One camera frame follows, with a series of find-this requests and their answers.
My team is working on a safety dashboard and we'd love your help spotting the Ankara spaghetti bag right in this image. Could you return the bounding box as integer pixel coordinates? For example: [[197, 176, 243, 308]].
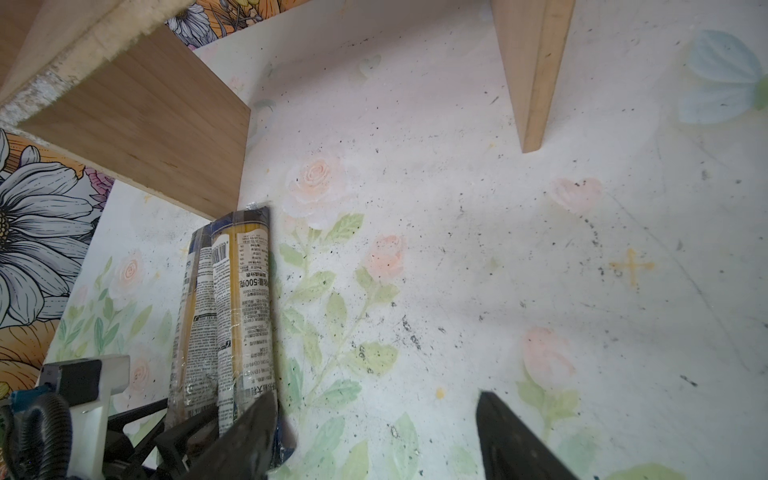
[[211, 206, 277, 435]]

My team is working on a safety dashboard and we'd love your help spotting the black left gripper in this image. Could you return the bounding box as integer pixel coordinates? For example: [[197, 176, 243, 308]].
[[102, 399, 218, 479]]

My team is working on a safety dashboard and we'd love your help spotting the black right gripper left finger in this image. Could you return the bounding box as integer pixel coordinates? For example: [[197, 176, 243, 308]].
[[182, 392, 278, 480]]

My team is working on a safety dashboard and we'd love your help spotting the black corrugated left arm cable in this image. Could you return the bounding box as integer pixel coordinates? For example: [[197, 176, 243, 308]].
[[0, 392, 74, 480]]

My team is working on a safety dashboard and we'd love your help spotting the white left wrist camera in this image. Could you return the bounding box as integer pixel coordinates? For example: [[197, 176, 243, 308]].
[[39, 355, 130, 479]]

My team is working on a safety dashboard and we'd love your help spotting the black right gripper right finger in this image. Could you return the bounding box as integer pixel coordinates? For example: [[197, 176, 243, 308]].
[[475, 391, 577, 480]]

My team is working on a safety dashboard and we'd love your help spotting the Ankara spaghetti bag left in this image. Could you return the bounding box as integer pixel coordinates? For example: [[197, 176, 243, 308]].
[[165, 225, 218, 428]]

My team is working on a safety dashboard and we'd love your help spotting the ankara spaghetti bag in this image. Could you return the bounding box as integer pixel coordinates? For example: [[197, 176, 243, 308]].
[[211, 206, 277, 435], [165, 225, 218, 428]]

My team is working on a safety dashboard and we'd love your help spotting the wooden two-tier shelf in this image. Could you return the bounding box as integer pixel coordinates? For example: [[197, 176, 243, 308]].
[[0, 0, 577, 221]]

